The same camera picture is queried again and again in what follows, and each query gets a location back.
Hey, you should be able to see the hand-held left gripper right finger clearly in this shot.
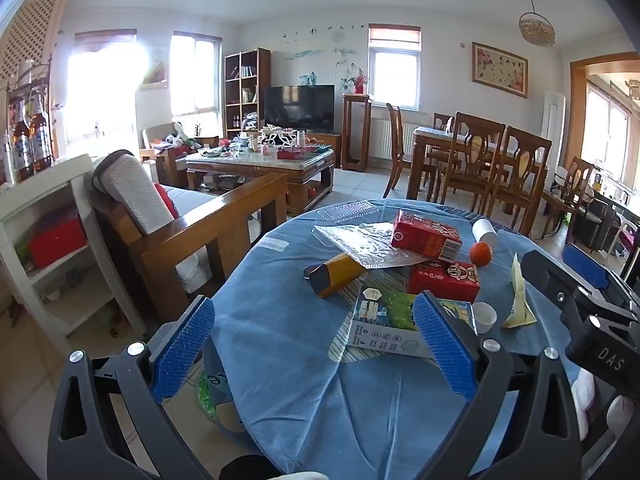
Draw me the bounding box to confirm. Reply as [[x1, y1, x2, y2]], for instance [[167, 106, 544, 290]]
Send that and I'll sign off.
[[412, 290, 583, 480]]

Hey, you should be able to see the person's right hand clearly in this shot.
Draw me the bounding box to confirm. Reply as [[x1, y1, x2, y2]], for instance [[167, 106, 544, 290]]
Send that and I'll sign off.
[[571, 366, 640, 431]]

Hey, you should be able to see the white carved bowl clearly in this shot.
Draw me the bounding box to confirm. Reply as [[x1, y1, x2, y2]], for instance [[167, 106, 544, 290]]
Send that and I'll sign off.
[[257, 129, 299, 149]]

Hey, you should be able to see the wooden armchair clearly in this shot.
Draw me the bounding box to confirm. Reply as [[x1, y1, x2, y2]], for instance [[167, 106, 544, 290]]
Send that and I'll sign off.
[[140, 122, 221, 189]]

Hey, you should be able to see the black furniture piece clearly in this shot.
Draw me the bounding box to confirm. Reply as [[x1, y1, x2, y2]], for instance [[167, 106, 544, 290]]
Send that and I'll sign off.
[[572, 192, 632, 258]]

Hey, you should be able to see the wooden sofa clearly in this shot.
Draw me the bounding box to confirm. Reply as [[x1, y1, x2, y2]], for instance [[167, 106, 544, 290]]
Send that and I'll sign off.
[[92, 150, 289, 323]]

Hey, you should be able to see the window with red blind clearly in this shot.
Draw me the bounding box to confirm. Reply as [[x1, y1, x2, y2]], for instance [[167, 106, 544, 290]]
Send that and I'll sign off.
[[368, 24, 422, 110]]

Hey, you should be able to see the small white cup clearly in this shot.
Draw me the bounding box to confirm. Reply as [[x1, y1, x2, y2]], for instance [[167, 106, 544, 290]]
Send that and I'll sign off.
[[471, 301, 498, 335]]

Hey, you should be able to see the yellow wrapper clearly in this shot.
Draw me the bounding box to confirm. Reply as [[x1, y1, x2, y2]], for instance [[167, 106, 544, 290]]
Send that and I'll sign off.
[[501, 252, 538, 330]]

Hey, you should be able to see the window beside bookshelf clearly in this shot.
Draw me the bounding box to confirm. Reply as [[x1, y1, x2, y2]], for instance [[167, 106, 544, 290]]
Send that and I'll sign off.
[[170, 31, 223, 119]]

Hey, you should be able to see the red cushion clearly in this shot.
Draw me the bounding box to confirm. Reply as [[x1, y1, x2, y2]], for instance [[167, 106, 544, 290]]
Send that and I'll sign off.
[[154, 183, 180, 219]]

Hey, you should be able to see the brown glass bottle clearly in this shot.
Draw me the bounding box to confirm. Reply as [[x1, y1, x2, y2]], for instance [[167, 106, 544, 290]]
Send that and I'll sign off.
[[27, 77, 54, 171], [11, 80, 34, 184]]

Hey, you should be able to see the pendant lamp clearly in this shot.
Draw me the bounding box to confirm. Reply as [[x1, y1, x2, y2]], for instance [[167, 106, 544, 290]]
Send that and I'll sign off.
[[518, 0, 557, 48]]

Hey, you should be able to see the balcony window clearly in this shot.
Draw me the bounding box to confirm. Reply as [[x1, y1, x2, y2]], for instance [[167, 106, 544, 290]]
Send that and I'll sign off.
[[66, 29, 139, 159]]

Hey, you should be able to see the framed picture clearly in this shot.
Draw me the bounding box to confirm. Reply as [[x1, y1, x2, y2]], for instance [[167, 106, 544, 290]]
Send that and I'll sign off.
[[471, 41, 529, 99]]

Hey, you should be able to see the white lattice cabinet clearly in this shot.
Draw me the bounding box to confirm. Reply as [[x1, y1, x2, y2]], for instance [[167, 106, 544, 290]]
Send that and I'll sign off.
[[0, 0, 72, 161]]

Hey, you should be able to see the wooden door frame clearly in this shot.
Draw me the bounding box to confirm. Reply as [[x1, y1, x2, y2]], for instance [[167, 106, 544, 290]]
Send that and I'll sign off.
[[569, 52, 640, 181]]

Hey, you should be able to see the tall wooden plant stand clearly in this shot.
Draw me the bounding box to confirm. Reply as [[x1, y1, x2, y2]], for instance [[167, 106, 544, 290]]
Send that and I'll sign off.
[[342, 93, 373, 172]]

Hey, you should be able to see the black television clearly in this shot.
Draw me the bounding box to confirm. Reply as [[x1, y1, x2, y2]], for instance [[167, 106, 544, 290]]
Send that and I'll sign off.
[[264, 85, 336, 134]]

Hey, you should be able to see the wooden television stand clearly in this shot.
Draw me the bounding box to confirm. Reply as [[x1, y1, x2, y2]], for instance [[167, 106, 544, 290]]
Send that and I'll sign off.
[[300, 132, 344, 169]]

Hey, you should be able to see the potted plant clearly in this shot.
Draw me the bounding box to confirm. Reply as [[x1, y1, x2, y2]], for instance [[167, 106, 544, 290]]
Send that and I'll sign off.
[[345, 62, 369, 95]]

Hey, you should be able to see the white and green carton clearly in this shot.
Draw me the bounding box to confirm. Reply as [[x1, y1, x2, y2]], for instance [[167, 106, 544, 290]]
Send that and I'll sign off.
[[347, 285, 478, 359]]

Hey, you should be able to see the red carton with cartoon face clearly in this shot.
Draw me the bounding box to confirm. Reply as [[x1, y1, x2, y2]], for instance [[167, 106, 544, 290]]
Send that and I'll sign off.
[[407, 260, 481, 304]]

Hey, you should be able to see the wooden dining table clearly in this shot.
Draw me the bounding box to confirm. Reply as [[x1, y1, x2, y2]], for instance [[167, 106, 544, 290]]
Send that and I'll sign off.
[[406, 126, 549, 211]]

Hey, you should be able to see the wooden coffee table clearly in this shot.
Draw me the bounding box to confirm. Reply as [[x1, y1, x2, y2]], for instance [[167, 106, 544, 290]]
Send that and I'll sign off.
[[186, 146, 336, 214]]

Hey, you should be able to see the clear plastic lid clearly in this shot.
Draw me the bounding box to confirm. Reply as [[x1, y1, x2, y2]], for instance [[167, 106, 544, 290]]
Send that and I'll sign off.
[[317, 200, 379, 224]]

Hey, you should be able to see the red box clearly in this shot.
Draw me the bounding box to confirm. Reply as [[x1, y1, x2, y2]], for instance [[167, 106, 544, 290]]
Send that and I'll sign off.
[[27, 217, 89, 270]]

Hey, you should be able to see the wooden chair with white cushion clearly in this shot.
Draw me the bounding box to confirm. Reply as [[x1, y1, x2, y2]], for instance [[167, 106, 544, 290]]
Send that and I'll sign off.
[[541, 156, 596, 241]]

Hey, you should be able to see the white shelf unit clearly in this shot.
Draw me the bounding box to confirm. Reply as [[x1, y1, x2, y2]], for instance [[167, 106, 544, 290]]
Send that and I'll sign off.
[[0, 154, 147, 357]]

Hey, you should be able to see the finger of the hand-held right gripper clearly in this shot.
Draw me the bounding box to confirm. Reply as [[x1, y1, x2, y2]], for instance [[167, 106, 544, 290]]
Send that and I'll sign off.
[[520, 250, 637, 322], [562, 244, 640, 307]]

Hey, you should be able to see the printed plastic bag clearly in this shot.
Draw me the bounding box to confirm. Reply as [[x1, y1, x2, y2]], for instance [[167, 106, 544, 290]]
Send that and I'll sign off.
[[197, 355, 251, 441]]

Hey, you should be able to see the white standing air conditioner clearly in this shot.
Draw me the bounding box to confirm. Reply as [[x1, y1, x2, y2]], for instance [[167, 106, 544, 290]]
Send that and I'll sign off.
[[542, 90, 568, 165]]

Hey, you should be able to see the plain red carton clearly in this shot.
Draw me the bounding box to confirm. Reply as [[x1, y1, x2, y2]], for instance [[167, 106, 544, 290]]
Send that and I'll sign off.
[[390, 209, 462, 262]]

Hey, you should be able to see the orange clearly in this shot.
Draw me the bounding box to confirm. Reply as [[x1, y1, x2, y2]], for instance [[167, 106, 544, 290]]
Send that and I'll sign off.
[[469, 241, 494, 267]]

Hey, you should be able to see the round table with blue cloth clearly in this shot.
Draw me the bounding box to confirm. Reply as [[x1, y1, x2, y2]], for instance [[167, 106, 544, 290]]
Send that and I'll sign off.
[[202, 199, 596, 480]]

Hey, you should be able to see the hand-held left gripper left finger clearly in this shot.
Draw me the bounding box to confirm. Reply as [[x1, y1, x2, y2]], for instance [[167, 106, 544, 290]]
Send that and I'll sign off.
[[47, 295, 217, 480]]

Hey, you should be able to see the wooden bookshelf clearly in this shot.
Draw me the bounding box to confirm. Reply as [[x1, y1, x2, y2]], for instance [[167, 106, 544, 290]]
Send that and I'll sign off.
[[224, 48, 272, 139]]

